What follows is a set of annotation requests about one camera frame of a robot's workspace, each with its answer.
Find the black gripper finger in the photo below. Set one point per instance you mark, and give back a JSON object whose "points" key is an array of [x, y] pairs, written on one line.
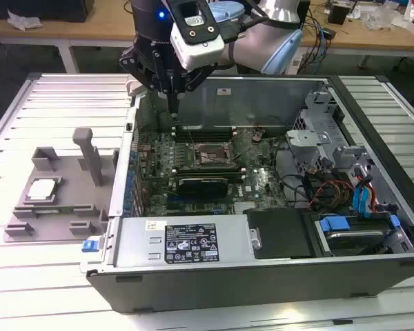
{"points": [[198, 79], [138, 69]]}

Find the silver CPU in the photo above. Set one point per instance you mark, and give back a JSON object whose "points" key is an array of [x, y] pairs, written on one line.
{"points": [[43, 189]]}

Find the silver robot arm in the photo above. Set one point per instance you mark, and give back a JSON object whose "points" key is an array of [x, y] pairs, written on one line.
{"points": [[252, 48]]}

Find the CPU socket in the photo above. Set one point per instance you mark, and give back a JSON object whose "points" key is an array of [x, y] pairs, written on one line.
{"points": [[210, 151]]}

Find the grey case latch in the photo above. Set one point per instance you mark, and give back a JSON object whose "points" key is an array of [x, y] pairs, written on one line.
{"points": [[134, 90]]}

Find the wooden desk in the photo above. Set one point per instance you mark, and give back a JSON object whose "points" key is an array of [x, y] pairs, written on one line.
{"points": [[107, 24]]}

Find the round coin battery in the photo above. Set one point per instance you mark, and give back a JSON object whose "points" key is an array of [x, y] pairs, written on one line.
{"points": [[257, 136]]}

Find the green motherboard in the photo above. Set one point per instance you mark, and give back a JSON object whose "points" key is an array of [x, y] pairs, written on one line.
{"points": [[262, 165]]}

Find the black graphics card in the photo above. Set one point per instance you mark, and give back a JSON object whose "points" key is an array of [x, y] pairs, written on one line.
{"points": [[201, 191]]}

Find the large black box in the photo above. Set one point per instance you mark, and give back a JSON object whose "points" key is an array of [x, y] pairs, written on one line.
{"points": [[38, 8]]}

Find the blue expansion slot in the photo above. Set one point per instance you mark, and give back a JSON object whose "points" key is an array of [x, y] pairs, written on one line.
{"points": [[172, 200]]}

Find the grey metal drive cage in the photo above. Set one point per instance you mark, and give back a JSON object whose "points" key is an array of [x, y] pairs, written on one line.
{"points": [[307, 138]]}

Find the white crumpled plastic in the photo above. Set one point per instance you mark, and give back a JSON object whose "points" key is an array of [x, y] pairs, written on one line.
{"points": [[22, 20]]}

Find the silver chipset heatsink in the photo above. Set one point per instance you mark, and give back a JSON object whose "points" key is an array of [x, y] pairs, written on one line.
{"points": [[245, 208]]}

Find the small black adapter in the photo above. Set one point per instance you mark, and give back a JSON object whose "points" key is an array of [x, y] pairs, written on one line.
{"points": [[329, 33]]}

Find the grey parts rack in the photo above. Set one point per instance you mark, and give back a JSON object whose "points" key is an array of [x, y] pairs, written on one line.
{"points": [[69, 193]]}

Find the small black box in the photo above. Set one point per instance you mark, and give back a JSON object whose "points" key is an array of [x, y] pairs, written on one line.
{"points": [[338, 13]]}

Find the silver power supply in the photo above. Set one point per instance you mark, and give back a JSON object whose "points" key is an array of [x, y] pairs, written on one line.
{"points": [[134, 241]]}

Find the black plastic shroud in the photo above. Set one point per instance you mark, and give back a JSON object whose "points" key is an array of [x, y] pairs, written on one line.
{"points": [[279, 234]]}

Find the blue case latch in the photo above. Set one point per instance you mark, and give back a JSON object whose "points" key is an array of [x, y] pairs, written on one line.
{"points": [[89, 245]]}

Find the clear plastic bags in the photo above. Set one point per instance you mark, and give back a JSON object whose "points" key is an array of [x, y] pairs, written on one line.
{"points": [[383, 17]]}

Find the hard disk in blue carrier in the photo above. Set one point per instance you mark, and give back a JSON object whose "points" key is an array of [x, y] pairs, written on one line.
{"points": [[334, 225]]}

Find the dark grey PC case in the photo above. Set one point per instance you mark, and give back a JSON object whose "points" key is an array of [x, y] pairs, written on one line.
{"points": [[227, 289]]}

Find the small blue clip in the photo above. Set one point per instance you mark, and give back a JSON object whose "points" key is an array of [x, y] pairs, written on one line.
{"points": [[394, 221]]}

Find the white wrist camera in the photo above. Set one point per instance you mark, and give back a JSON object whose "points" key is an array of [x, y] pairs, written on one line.
{"points": [[200, 51]]}

